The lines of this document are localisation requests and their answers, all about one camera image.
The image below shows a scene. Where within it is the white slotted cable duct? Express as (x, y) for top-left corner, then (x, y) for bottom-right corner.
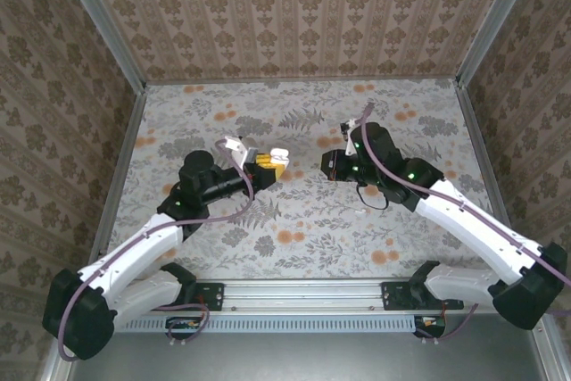
(120, 313), (418, 334)

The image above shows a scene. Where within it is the aluminium frame post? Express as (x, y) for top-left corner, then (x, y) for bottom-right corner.
(52, 0), (147, 95)
(454, 0), (544, 87)

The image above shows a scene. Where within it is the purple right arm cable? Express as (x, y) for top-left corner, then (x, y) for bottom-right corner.
(359, 103), (571, 344)

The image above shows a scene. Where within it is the black controller board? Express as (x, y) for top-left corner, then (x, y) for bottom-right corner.
(165, 316), (203, 340)
(413, 314), (447, 338)

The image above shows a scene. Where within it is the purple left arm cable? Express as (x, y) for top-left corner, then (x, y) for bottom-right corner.
(57, 138), (256, 362)

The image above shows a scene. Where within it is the grey metal sheet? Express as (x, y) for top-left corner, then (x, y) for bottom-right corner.
(66, 313), (550, 381)

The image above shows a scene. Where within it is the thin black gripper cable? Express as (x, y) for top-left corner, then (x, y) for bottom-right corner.
(354, 178), (389, 211)

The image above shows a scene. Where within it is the aluminium table edge rail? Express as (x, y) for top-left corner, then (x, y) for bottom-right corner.
(84, 86), (148, 279)
(453, 79), (517, 251)

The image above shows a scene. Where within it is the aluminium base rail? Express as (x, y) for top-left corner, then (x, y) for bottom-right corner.
(133, 280), (465, 313)

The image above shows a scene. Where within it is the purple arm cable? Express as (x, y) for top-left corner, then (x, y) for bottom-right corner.
(57, 138), (256, 362)
(359, 103), (571, 344)

